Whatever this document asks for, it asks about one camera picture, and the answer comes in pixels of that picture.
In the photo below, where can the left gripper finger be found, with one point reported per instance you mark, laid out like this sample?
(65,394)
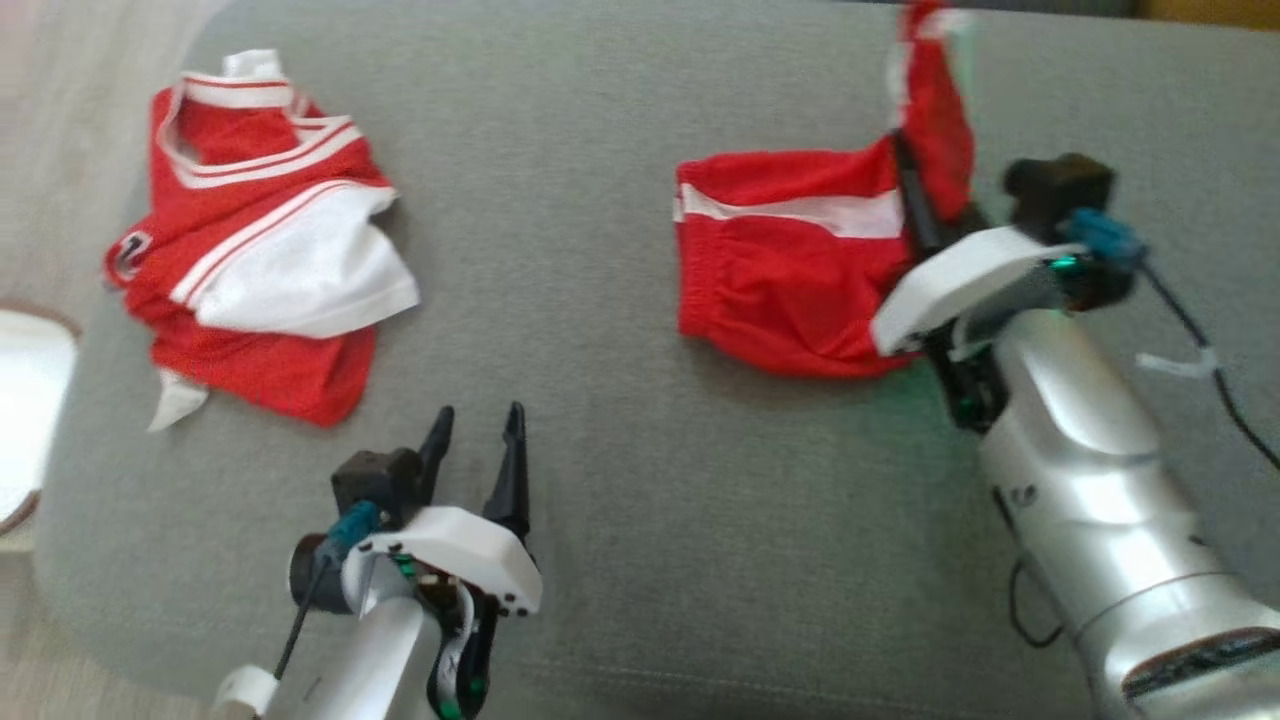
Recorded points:
(510,470)
(437,450)

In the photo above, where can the white basket with brown rim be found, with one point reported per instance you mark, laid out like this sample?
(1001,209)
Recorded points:
(30,410)

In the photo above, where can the blue right camera connector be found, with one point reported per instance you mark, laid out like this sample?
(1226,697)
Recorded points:
(1105,238)

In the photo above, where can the red jersey with white sleeves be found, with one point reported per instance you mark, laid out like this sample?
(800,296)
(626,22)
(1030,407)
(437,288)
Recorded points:
(270,260)

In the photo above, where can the blue camera connector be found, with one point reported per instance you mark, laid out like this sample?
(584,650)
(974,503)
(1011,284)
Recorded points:
(1105,238)
(352,528)

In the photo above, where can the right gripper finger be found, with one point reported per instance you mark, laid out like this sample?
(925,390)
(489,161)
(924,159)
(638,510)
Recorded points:
(915,200)

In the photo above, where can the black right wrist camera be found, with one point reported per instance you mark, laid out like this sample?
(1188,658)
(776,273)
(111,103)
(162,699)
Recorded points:
(1058,192)

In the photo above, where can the blue left camera connector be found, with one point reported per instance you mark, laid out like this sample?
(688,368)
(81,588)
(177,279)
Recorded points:
(352,528)

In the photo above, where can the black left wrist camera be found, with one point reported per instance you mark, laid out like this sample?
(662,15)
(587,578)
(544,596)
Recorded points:
(378,482)

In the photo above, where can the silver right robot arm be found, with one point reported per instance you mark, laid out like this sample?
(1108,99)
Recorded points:
(1100,500)

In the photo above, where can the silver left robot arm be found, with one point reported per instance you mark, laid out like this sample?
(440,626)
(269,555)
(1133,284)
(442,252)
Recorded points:
(370,660)

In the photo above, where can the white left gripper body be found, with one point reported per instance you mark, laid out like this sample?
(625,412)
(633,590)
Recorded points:
(455,550)

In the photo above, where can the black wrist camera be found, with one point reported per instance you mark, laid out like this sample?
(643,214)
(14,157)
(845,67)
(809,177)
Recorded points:
(378,482)
(1058,192)

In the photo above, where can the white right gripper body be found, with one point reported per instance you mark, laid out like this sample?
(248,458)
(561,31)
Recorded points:
(960,285)

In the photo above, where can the grey fabric sofa seat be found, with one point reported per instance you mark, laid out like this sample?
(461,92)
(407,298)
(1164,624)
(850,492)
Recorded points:
(640,470)

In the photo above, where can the red shorts with white stripe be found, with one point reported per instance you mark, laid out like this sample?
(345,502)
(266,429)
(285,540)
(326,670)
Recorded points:
(790,280)

